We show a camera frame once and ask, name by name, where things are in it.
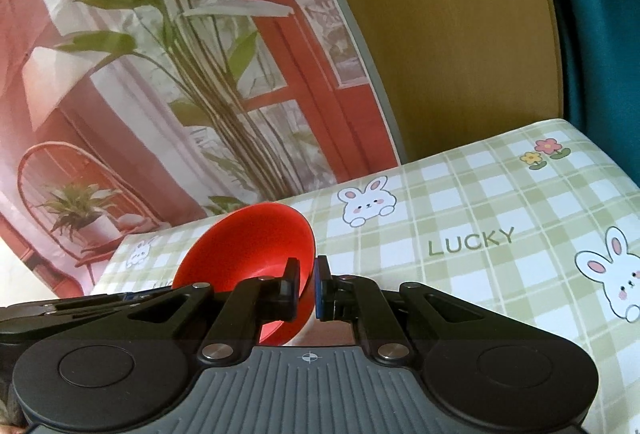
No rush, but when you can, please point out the green checked tablecloth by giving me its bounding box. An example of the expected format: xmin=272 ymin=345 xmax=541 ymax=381
xmin=92 ymin=117 xmax=640 ymax=434

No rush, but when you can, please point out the teal curtain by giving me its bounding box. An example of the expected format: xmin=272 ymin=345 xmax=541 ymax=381
xmin=527 ymin=0 xmax=640 ymax=188

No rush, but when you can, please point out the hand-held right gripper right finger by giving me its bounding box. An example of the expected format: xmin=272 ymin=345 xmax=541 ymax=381
xmin=312 ymin=255 xmax=507 ymax=362

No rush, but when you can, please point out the wooden board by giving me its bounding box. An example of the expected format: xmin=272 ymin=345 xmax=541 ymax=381
xmin=305 ymin=0 xmax=571 ymax=165

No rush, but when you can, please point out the printed room backdrop cloth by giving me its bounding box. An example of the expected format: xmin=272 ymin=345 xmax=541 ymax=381
xmin=0 ymin=0 xmax=406 ymax=301

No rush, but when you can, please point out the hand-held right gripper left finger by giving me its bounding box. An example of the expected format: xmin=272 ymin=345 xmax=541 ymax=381
xmin=124 ymin=259 xmax=303 ymax=363

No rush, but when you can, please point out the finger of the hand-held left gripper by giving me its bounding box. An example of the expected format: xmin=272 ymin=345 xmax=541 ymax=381
xmin=0 ymin=290 xmax=173 ymax=331

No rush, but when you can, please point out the red bowl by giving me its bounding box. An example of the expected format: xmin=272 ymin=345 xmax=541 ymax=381
xmin=172 ymin=203 xmax=317 ymax=348

